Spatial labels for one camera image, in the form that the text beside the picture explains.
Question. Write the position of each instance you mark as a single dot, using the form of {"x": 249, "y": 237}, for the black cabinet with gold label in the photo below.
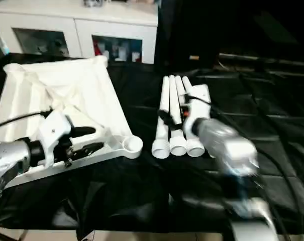
{"x": 187, "y": 30}

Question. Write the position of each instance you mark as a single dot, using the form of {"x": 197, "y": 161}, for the dark metal bar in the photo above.
{"x": 267, "y": 59}

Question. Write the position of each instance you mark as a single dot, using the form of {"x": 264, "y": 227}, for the red bottle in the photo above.
{"x": 97, "y": 49}

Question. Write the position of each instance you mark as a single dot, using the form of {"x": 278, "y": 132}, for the white sideboard cabinet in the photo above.
{"x": 66, "y": 20}

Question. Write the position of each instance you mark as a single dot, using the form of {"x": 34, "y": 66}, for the black mat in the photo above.
{"x": 141, "y": 195}

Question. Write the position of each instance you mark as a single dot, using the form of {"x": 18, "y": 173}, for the white plastic table top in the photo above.
{"x": 66, "y": 80}

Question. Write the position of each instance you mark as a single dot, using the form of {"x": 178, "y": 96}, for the white plastic table leg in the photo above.
{"x": 164, "y": 95}
{"x": 172, "y": 95}
{"x": 179, "y": 88}
{"x": 186, "y": 84}

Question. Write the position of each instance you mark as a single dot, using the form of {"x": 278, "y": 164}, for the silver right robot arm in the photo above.
{"x": 232, "y": 148}

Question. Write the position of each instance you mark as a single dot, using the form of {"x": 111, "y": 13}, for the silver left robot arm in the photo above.
{"x": 8, "y": 155}

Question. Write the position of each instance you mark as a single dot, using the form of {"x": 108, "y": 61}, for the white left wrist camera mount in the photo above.
{"x": 53, "y": 128}

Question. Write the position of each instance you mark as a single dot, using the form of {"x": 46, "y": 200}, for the dark ornament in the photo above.
{"x": 92, "y": 3}

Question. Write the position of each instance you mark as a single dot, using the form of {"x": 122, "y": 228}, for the white jar red base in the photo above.
{"x": 135, "y": 56}

